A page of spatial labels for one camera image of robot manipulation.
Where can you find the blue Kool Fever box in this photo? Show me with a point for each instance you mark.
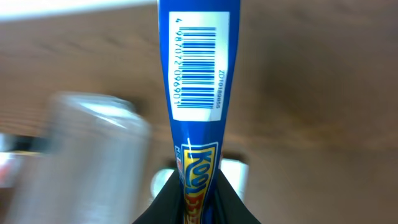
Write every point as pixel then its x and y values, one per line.
pixel 198 48

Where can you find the clear plastic container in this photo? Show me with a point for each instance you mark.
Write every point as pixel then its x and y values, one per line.
pixel 90 167

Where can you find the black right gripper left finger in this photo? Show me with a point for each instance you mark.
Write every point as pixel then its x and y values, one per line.
pixel 167 207

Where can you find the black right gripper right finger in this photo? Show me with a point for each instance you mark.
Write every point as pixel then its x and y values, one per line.
pixel 228 207

